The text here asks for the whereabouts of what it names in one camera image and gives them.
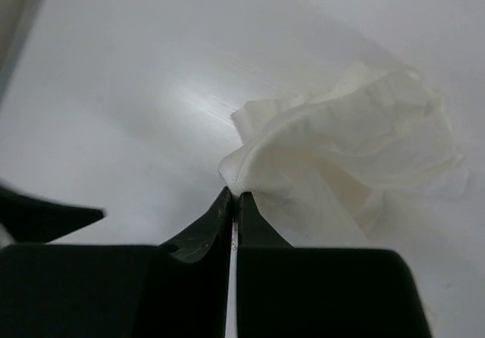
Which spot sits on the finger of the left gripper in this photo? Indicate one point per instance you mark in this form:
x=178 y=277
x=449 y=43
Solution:
x=28 y=219

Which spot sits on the white fabric skirt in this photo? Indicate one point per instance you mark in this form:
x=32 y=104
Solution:
x=319 y=166

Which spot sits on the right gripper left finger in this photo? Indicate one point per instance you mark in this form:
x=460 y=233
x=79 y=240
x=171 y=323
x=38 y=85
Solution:
x=176 y=289

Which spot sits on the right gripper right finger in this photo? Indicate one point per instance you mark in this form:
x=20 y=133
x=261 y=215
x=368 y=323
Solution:
x=284 y=291

